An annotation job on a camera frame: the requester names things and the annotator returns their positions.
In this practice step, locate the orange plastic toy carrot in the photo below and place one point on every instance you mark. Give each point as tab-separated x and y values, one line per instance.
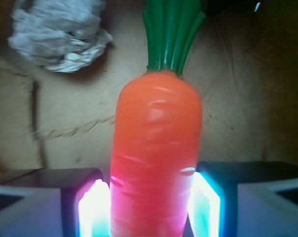
157	129

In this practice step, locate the crumpled white paper ball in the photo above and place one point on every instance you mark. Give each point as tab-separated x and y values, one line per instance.
61	36

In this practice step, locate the brown paper bag tray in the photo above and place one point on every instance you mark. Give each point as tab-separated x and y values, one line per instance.
243	63

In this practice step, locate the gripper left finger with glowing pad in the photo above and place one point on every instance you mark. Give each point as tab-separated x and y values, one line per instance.
54	203

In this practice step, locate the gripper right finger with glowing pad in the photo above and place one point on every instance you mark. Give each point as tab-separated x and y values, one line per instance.
244	199

